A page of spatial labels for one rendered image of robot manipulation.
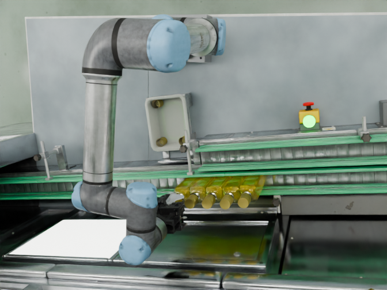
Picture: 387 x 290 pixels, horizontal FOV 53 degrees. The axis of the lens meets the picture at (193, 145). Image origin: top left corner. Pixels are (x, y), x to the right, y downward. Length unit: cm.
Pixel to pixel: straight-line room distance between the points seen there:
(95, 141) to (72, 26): 97
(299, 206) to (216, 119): 47
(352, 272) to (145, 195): 59
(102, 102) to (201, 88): 72
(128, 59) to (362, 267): 82
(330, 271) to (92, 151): 70
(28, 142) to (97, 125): 105
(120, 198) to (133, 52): 35
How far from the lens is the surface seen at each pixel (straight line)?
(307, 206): 149
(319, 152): 144
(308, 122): 144
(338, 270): 117
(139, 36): 89
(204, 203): 124
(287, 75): 154
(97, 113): 96
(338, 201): 149
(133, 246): 97
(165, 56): 87
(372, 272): 117
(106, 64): 94
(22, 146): 196
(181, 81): 162
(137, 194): 94
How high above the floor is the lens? 228
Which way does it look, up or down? 69 degrees down
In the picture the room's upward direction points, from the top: 124 degrees counter-clockwise
